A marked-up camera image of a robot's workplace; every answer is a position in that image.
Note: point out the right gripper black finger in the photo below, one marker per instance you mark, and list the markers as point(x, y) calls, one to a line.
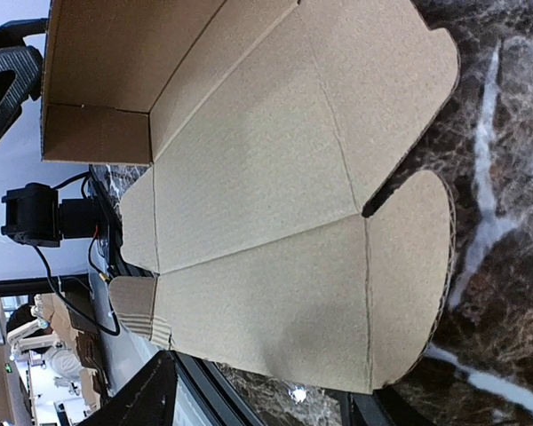
point(148, 399)

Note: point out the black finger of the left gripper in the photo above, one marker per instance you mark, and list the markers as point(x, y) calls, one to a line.
point(21, 67)

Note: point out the brown cardboard box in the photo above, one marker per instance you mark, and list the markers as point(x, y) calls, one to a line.
point(267, 128)

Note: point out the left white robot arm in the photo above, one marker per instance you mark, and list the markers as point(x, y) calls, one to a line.
point(34, 214)

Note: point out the black front table rail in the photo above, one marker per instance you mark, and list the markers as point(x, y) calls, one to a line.
point(228, 396)

